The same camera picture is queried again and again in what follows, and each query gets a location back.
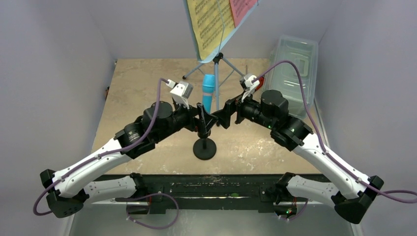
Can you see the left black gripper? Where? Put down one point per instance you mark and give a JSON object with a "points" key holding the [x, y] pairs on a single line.
{"points": [[205, 120]]}

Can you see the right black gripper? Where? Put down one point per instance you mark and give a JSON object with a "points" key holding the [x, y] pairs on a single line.
{"points": [[233, 110]]}

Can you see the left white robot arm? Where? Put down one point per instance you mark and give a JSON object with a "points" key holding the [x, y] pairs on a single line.
{"points": [[68, 190]]}

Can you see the yellow sheet music page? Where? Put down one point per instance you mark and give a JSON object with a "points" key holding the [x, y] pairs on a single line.
{"points": [[211, 23]]}

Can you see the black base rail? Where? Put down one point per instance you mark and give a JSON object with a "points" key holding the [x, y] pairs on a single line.
{"points": [[258, 192]]}

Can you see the black microphone desk stand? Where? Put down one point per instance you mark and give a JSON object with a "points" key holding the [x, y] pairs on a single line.
{"points": [[204, 148]]}

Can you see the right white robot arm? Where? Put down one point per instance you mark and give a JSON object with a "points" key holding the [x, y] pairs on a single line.
{"points": [[348, 191]]}

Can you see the light blue music stand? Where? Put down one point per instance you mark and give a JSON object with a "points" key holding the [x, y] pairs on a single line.
{"points": [[217, 58]]}

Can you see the red handled adjustable wrench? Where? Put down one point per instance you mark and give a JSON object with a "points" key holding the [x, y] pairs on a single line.
{"points": [[261, 82]]}

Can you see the clear plastic storage box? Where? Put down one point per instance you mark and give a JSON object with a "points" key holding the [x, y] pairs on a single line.
{"points": [[304, 54]]}

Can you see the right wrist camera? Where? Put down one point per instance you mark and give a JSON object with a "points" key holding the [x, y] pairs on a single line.
{"points": [[249, 83]]}

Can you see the pink sheet music page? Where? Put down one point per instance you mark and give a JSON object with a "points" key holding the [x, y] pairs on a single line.
{"points": [[240, 8]]}

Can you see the teal microphone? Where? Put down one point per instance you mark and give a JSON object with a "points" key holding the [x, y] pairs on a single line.
{"points": [[208, 88]]}

